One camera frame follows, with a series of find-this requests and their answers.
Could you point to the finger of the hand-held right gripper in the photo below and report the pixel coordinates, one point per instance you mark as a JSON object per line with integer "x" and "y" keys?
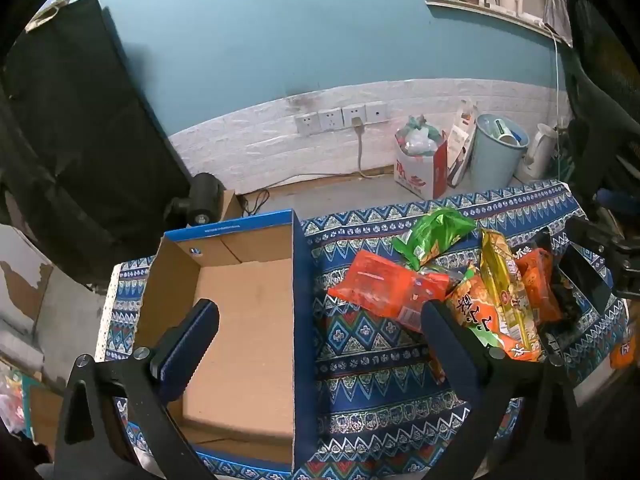
{"x": 615, "y": 200}
{"x": 595, "y": 237}

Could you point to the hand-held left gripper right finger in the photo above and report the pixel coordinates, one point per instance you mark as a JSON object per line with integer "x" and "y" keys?
{"x": 440, "y": 335}

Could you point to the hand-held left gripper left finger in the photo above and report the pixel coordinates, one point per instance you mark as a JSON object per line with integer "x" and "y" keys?
{"x": 192, "y": 345}

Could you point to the orange and green snack bag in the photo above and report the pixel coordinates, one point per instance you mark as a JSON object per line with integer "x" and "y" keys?
{"x": 475, "y": 310}

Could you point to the blue-sided cardboard box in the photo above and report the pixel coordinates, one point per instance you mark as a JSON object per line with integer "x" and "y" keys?
{"x": 240, "y": 320}

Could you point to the orange snack bag black ends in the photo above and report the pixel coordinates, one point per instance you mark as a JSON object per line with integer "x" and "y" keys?
{"x": 537, "y": 280}

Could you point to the red snack packet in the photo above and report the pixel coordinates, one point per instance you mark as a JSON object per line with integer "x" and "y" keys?
{"x": 380, "y": 282}

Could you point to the yellow snack packet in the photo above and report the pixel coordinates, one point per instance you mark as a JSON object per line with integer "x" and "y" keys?
{"x": 500, "y": 270}

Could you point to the blue patterned tablecloth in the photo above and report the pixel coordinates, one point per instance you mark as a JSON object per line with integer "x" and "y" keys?
{"x": 370, "y": 350}

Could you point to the small orange snack packet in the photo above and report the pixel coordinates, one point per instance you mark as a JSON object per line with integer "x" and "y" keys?
{"x": 625, "y": 355}

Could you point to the white kettle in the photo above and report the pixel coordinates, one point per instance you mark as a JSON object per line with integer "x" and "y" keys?
{"x": 540, "y": 152}

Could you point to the light blue trash bin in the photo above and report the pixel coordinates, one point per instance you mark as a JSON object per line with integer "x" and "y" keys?
{"x": 492, "y": 160}

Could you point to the brown cardboard sheet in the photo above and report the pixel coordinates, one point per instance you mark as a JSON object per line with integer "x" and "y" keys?
{"x": 45, "y": 410}

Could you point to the red and white paper bag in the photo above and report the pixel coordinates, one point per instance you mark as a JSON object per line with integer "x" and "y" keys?
{"x": 412, "y": 175}

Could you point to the white green plastic bag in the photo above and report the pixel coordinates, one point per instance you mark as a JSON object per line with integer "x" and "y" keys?
{"x": 420, "y": 140}

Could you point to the grey plastic sheet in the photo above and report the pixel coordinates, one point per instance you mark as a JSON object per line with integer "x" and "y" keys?
{"x": 556, "y": 0}

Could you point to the black backdrop cloth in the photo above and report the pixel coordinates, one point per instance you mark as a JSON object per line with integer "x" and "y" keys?
{"x": 75, "y": 135}

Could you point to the wall shelf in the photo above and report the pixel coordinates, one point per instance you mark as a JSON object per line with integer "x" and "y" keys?
{"x": 490, "y": 11}

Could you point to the white wall socket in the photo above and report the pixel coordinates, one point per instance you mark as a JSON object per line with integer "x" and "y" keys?
{"x": 353, "y": 112}
{"x": 330, "y": 119}
{"x": 307, "y": 123}
{"x": 376, "y": 111}

